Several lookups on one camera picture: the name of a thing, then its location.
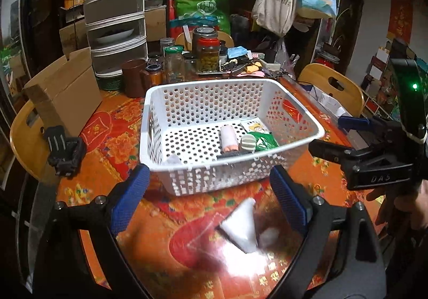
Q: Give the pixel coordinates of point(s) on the brown ceramic mug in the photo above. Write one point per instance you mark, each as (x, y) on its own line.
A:
(133, 78)

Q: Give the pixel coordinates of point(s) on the wooden chair left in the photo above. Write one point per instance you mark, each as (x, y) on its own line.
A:
(27, 141)

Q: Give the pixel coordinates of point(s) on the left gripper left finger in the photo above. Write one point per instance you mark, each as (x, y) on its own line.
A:
(104, 218)

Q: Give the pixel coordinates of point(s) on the white cloth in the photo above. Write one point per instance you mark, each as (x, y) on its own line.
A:
(240, 228)

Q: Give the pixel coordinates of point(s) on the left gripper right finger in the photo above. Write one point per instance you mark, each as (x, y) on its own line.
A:
(314, 218)

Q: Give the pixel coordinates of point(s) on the wooden chair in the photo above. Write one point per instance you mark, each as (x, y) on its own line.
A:
(333, 83)
(27, 141)

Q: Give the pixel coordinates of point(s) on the red lid pickle jar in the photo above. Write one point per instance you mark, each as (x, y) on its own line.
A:
(208, 50)

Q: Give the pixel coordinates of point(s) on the yellow cartoon packet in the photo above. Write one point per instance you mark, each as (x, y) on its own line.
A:
(255, 125)

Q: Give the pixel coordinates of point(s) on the black phone holder clamp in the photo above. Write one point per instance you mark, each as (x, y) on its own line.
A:
(66, 153)

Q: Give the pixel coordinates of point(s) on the wooden chair right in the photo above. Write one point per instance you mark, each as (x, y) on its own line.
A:
(333, 83)

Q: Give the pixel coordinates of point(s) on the white ribbed round object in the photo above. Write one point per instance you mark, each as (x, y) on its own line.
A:
(248, 143)

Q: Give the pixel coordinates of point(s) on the cardboard box behind jars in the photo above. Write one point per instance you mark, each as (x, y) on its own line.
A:
(155, 20)

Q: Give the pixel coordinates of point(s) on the person right hand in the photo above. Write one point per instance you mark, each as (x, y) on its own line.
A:
(402, 211)

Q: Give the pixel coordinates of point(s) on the light blue pouch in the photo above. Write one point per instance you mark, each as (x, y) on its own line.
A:
(235, 52)

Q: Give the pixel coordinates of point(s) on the green lid glass jar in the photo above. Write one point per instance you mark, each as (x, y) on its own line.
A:
(174, 65)

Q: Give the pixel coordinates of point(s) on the green shopping bag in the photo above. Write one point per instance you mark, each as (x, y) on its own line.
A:
(218, 9)

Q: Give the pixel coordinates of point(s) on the green snack packet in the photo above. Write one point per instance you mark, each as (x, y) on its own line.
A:
(264, 141)

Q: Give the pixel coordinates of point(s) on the stacked white drawer unit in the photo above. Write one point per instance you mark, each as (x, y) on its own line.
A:
(116, 33)

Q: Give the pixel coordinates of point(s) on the white perforated plastic basket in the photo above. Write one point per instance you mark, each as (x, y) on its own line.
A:
(203, 136)

